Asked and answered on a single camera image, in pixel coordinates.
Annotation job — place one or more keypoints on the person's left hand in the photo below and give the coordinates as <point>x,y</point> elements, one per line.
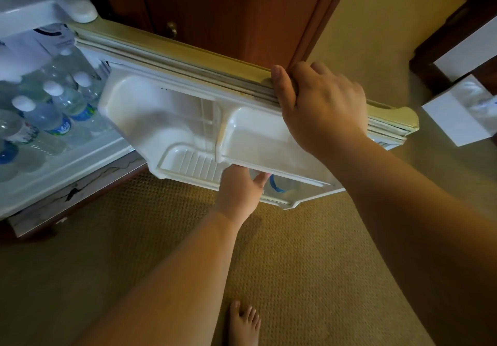
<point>238,198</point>

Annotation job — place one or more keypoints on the person's right hand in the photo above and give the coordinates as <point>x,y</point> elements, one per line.
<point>326,113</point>

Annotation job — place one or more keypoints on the navy label water bottle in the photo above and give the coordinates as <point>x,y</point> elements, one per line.
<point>281,186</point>

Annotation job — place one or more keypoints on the white mini fridge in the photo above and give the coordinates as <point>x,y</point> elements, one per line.
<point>155,116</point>

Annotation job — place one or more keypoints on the group of bottles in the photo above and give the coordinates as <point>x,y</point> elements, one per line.
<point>58,124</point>

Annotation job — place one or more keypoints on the person's left forearm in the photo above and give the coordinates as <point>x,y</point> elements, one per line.
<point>174,287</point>

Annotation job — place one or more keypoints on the person's right foot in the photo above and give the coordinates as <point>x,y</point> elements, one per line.
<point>244,326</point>

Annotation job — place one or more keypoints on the dark wooden furniture piece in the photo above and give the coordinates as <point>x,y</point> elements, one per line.
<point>431,66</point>

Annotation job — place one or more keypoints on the white tissue box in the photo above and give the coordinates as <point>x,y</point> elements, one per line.
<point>454,120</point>

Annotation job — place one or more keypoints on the white frosted freezer box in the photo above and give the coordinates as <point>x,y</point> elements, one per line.
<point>19,62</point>

